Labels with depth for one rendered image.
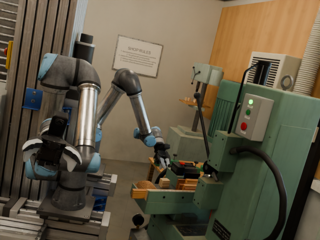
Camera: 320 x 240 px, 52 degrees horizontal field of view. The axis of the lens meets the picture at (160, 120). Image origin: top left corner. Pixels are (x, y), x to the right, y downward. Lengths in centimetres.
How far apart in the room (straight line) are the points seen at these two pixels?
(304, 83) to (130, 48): 234
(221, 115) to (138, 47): 306
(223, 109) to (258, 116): 35
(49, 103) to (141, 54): 321
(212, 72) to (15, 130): 259
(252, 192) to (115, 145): 354
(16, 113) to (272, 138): 112
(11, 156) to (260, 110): 115
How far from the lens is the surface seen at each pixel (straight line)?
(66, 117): 98
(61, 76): 137
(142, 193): 154
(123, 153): 477
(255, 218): 138
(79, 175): 148
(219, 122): 157
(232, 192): 142
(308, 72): 307
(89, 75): 137
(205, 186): 142
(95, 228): 156
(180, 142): 390
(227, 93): 155
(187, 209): 165
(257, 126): 125
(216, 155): 137
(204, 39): 485
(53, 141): 98
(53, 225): 158
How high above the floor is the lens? 154
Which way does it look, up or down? 11 degrees down
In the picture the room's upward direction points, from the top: 13 degrees clockwise
